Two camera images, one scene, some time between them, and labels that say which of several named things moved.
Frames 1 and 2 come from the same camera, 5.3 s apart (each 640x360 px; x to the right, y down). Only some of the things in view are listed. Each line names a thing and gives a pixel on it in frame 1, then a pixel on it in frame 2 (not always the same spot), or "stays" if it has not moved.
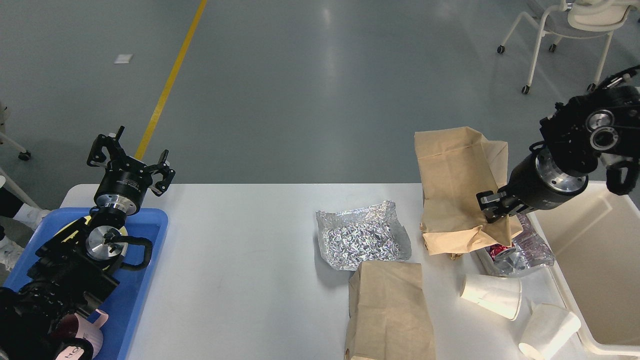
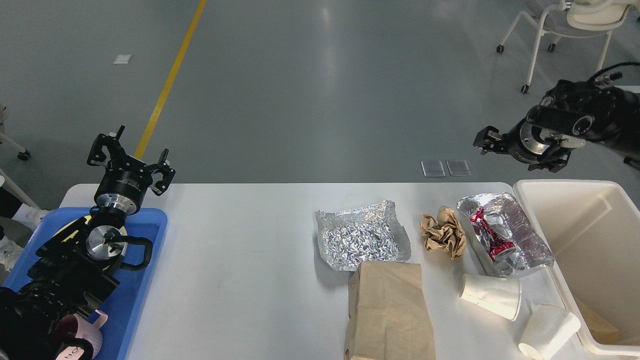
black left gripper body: x=124 y=184 stays
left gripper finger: x=105 y=149 stays
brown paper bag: x=456 y=164 → x=603 y=331
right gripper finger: x=497 y=205 → x=489 y=138
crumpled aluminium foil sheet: x=374 y=233 stays
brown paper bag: x=388 y=317 stays
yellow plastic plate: x=87 y=219 stays
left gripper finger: x=160 y=185 stays
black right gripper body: x=526 y=191 → x=530 y=144
